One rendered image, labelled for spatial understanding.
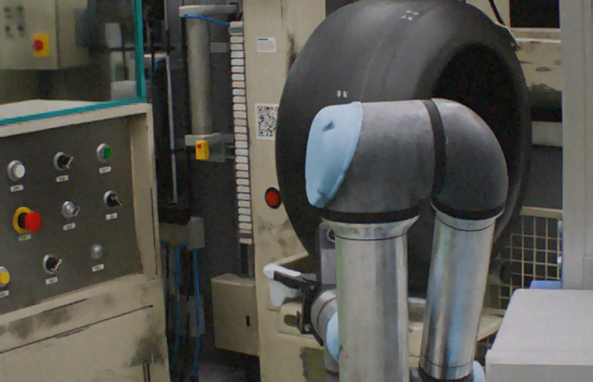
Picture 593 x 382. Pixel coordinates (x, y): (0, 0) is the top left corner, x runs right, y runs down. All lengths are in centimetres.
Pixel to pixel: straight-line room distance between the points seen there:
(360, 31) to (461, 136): 87
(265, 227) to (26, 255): 52
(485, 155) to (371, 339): 25
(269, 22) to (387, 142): 114
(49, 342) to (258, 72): 70
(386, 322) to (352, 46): 88
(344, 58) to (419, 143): 84
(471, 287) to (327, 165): 28
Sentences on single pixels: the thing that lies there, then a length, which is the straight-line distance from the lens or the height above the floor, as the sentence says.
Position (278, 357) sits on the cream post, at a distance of 261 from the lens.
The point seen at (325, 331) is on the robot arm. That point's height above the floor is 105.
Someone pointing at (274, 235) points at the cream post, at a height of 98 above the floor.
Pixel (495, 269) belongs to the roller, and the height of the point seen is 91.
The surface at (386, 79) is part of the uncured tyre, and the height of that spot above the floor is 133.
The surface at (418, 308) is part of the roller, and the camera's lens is 227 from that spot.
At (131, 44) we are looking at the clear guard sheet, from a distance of 252.
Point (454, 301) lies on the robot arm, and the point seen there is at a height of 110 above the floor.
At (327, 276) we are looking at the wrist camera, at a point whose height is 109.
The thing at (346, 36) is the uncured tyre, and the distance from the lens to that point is 224.
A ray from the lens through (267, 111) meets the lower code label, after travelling 250.
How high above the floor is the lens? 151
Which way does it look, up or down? 10 degrees down
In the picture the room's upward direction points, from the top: 2 degrees counter-clockwise
